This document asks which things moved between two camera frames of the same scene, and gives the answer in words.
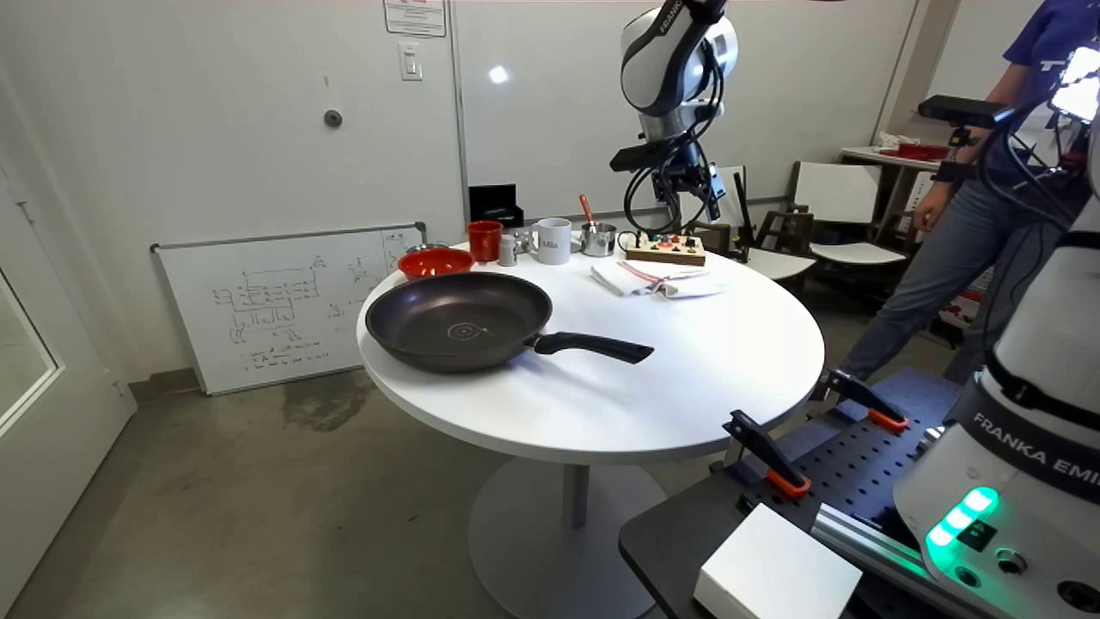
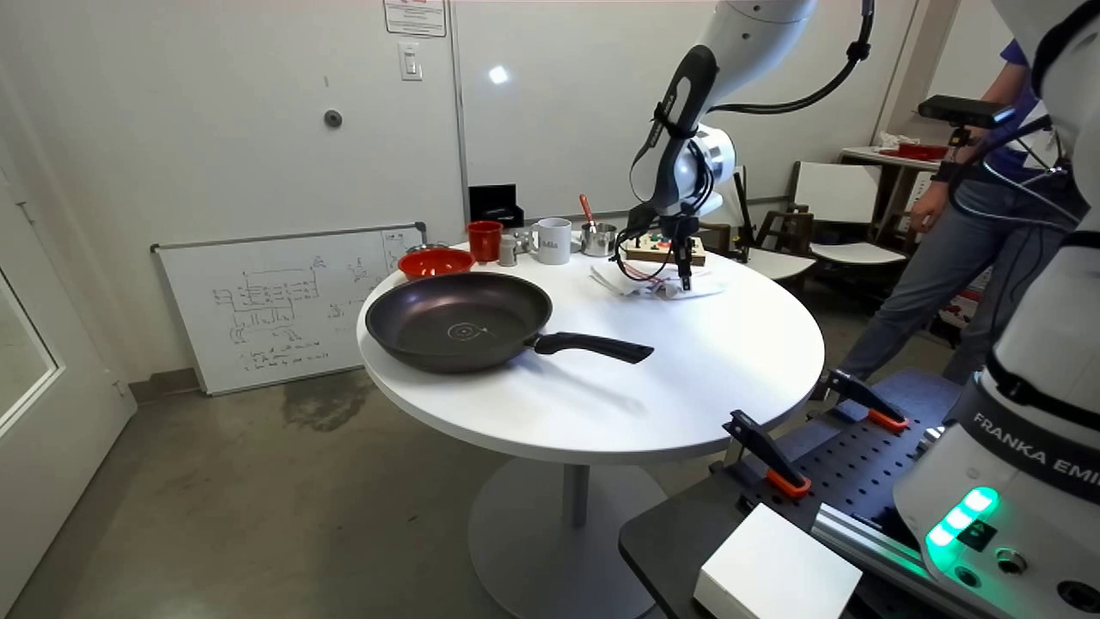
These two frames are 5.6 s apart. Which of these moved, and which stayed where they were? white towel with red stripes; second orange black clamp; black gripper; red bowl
Moved: black gripper
Stayed: white towel with red stripes; red bowl; second orange black clamp
